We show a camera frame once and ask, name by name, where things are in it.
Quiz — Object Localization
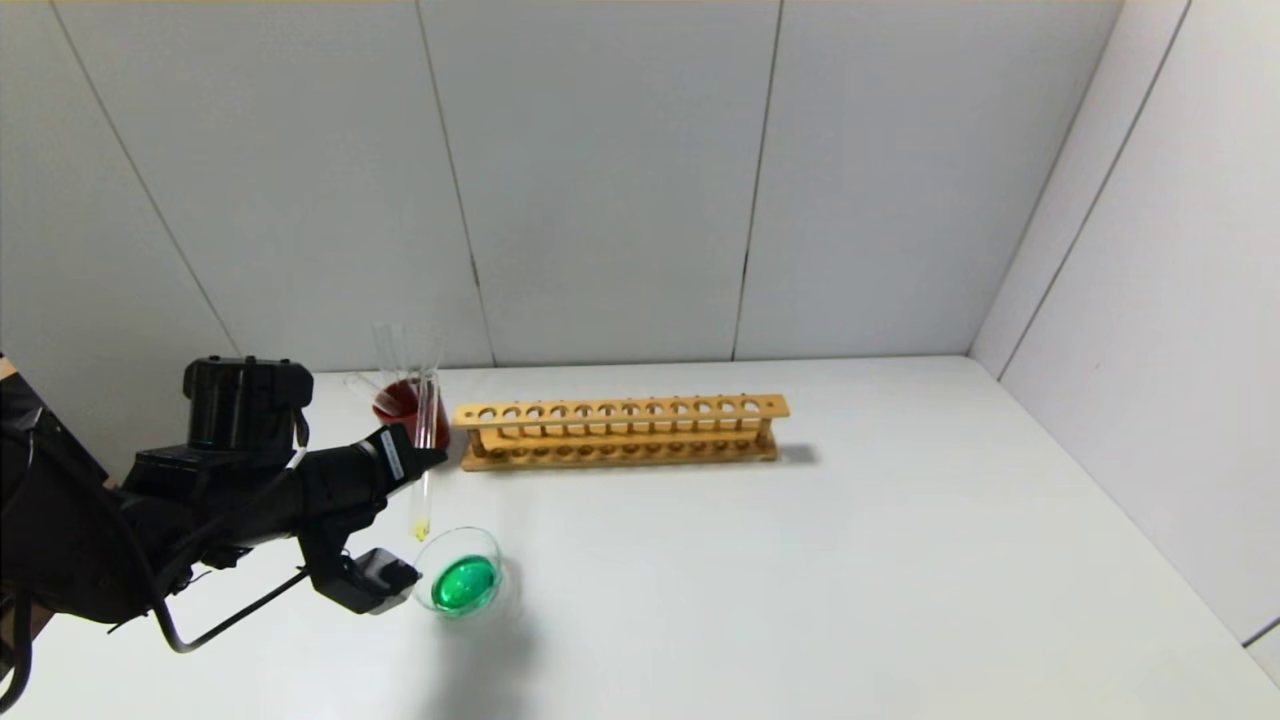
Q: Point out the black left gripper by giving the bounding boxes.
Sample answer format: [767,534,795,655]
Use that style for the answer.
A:
[298,423,449,536]

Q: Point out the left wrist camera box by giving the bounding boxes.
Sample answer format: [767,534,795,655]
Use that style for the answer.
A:
[312,547,423,616]

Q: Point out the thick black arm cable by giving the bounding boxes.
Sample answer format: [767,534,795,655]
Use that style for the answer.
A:
[0,590,37,713]

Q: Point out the red plastic cup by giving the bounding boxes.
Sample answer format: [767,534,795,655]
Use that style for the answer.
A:
[372,378,451,453]

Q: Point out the thin black camera cable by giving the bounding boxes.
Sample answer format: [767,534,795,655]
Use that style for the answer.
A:
[150,565,313,655]

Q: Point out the clear glass beaker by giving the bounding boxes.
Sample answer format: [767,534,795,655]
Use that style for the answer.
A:
[410,526,523,621]

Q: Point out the yellow pigment test tube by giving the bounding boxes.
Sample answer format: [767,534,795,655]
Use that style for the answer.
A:
[410,370,441,542]

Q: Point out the wooden test tube rack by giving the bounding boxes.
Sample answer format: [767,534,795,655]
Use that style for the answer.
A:
[452,394,790,473]

